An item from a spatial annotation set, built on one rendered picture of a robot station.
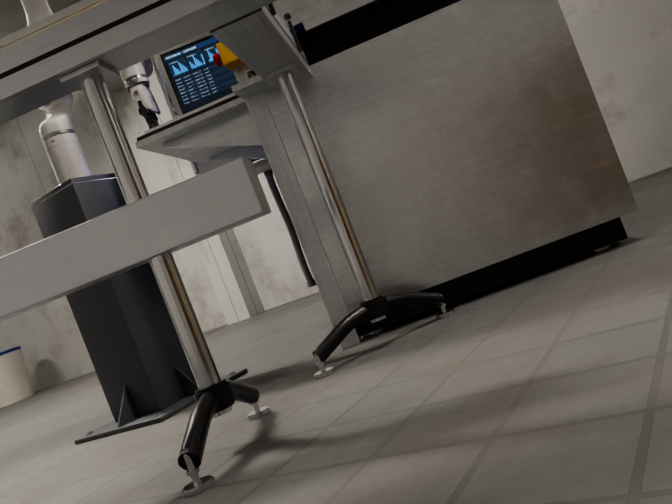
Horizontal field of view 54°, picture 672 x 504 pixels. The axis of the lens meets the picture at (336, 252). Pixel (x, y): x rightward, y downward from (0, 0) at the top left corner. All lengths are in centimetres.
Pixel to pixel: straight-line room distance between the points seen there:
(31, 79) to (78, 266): 39
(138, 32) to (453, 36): 107
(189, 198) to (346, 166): 84
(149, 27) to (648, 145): 420
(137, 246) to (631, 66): 425
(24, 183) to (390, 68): 708
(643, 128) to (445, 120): 317
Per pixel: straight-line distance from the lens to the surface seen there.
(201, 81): 333
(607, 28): 522
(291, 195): 213
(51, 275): 151
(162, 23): 142
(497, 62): 216
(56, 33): 151
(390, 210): 210
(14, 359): 885
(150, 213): 140
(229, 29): 155
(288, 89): 194
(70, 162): 255
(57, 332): 894
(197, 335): 142
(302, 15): 222
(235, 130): 230
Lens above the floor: 31
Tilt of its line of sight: level
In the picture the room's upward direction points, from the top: 21 degrees counter-clockwise
